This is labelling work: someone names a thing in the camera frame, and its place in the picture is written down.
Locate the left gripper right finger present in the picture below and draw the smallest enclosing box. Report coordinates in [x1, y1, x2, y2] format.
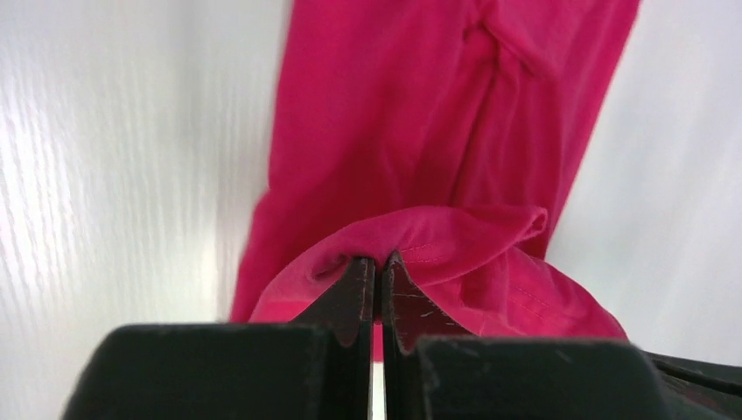
[381, 253, 671, 419]

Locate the magenta t shirt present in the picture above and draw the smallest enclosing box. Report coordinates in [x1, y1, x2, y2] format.
[229, 1, 640, 340]

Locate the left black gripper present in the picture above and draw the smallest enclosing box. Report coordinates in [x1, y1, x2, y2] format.
[647, 353, 741, 420]

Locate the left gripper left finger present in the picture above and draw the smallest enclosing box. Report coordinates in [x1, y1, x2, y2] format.
[63, 257, 375, 419]

